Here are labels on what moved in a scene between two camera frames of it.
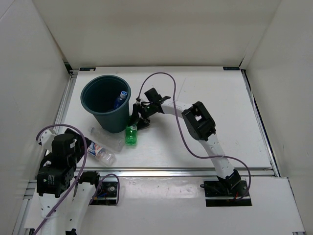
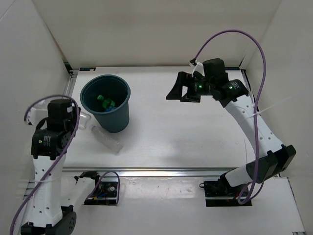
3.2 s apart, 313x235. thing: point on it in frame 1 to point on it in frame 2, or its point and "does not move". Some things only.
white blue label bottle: x=104 y=155 to x=84 y=118
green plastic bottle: x=131 y=134 to x=106 y=104
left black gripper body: x=79 y=149 to x=71 y=127
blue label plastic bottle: x=120 y=101 to x=111 y=108
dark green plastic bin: x=98 y=95 does not move
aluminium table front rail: x=171 y=172 does not move
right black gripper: x=142 y=123 to x=183 y=79
